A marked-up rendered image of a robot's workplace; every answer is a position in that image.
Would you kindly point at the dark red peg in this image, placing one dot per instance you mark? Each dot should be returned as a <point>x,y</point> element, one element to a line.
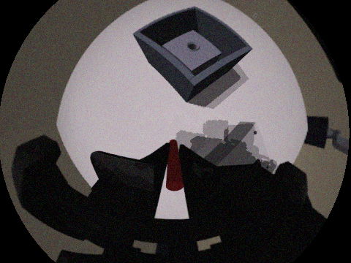
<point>174,180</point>

